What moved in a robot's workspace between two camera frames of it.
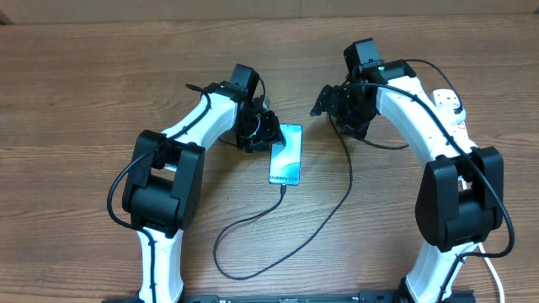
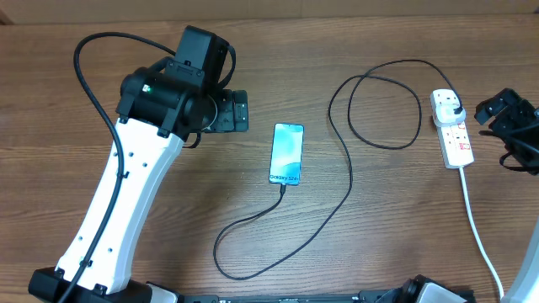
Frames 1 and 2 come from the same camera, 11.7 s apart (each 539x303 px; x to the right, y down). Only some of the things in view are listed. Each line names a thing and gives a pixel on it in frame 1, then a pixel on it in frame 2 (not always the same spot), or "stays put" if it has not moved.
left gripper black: x=272 y=132 -> x=228 y=119
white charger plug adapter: x=452 y=113 stays put
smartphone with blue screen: x=285 y=160 stays put
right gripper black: x=330 y=101 -> x=513 y=113
